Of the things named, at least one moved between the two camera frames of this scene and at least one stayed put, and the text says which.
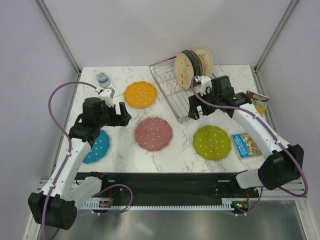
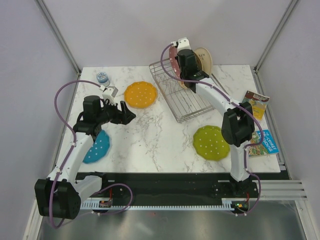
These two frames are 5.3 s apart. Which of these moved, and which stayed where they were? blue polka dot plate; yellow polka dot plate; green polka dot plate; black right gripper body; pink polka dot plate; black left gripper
Moved: black right gripper body; pink polka dot plate
Stayed: green polka dot plate; black left gripper; blue polka dot plate; yellow polka dot plate
